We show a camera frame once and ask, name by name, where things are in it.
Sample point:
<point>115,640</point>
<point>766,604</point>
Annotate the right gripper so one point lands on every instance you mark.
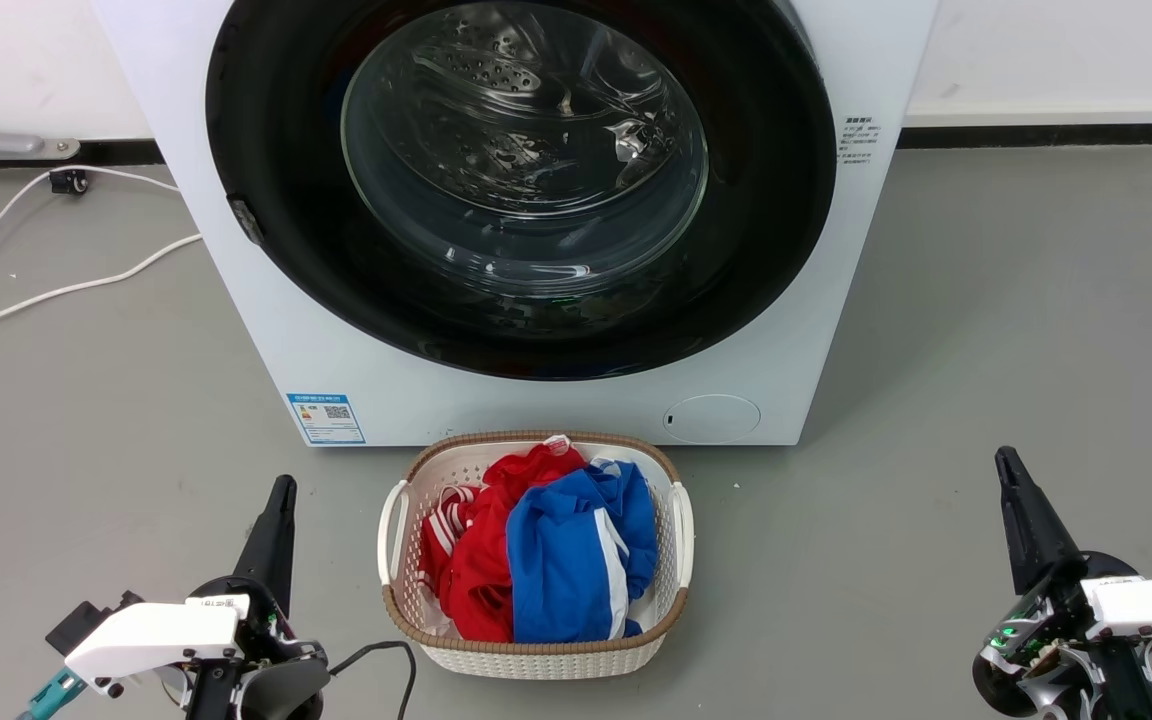
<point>1066,660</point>

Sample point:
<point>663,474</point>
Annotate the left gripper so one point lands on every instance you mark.
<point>271,660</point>

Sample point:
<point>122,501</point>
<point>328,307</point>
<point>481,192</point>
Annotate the black round glass washer door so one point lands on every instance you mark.
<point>286,120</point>

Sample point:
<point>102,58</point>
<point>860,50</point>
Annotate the white plastic laundry basket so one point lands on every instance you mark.
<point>536,655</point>

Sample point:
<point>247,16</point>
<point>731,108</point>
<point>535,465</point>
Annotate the small black floor plug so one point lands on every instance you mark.
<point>68,182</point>

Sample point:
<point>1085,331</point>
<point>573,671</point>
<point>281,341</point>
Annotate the blue white-striped garment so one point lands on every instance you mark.
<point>571,560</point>

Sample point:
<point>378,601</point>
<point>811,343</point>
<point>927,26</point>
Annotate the red white-striped garment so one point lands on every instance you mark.
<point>476,570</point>

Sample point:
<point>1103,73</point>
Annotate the white front-load washing machine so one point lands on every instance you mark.
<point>786,330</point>

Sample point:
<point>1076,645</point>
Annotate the small text sticker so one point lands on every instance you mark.
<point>858,135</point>

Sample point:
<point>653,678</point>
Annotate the round white filter cover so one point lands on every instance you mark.
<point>711,418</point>

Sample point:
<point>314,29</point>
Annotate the teal connector piece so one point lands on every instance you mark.
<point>51,695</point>

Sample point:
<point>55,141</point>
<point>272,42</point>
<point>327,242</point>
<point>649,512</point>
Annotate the blue energy label sticker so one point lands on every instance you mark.
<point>326,418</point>

